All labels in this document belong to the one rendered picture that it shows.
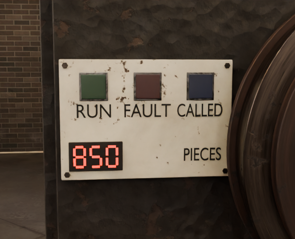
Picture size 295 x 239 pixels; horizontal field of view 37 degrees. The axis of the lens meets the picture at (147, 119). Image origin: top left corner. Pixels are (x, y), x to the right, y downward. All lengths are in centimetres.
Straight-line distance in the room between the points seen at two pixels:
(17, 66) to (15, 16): 72
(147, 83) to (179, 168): 14
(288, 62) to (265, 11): 17
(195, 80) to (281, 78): 15
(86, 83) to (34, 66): 605
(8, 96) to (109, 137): 612
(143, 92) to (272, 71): 20
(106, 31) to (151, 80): 10
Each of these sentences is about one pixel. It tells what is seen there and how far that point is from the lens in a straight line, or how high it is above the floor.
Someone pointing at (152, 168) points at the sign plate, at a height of 108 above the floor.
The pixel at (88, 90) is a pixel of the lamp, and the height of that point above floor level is 119.
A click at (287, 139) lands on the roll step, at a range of 55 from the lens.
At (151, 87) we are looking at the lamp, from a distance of 65.
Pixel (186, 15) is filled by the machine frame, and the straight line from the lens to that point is 69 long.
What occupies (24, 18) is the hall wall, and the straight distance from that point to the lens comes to 674.
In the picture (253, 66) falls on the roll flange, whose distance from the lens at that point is 62.
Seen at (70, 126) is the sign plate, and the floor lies 114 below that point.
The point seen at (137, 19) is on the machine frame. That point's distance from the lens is 68.
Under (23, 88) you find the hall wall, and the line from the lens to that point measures 671.
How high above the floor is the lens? 122
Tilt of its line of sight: 6 degrees down
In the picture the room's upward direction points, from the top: straight up
